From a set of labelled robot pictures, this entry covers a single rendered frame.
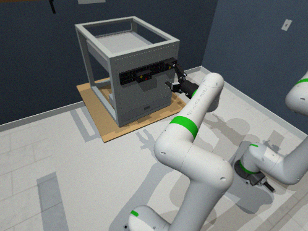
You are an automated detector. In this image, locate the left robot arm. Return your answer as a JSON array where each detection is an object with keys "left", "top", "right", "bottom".
[{"left": 128, "top": 73, "right": 234, "bottom": 231}]

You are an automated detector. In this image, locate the grey metal rack frame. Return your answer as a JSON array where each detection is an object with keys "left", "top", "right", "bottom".
[{"left": 75, "top": 16, "right": 180, "bottom": 127}]

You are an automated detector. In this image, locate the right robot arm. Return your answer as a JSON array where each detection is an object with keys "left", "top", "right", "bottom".
[{"left": 234, "top": 72, "right": 308, "bottom": 191}]

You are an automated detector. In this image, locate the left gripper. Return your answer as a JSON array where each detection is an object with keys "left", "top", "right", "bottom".
[{"left": 165, "top": 62, "right": 192, "bottom": 94}]

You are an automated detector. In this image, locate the tan flat board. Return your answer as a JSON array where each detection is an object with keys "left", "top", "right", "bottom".
[{"left": 76, "top": 83, "right": 186, "bottom": 143}]

